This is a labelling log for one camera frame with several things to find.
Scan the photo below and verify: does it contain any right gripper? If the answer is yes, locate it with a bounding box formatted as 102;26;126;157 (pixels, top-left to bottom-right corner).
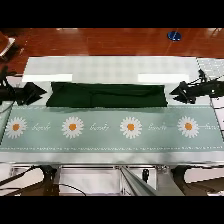
169;81;198;105

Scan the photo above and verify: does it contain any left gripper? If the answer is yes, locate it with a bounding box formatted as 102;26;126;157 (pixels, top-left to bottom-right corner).
13;82;48;106

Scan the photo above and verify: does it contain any blue round disc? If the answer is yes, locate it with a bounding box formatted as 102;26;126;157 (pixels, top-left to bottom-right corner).
166;30;182;42

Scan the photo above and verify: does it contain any dark green garment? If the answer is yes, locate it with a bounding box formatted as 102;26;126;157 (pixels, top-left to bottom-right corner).
45;81;169;109

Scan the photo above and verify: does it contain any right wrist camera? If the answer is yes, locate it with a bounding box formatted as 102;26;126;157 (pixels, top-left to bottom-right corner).
197;68;208;83

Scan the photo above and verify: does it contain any black cable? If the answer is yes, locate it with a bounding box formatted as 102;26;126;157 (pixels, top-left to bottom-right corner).
0;165;43;188
54;182;87;197

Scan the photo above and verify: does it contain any silver frame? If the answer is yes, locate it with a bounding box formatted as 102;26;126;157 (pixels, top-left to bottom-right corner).
0;162;224;197

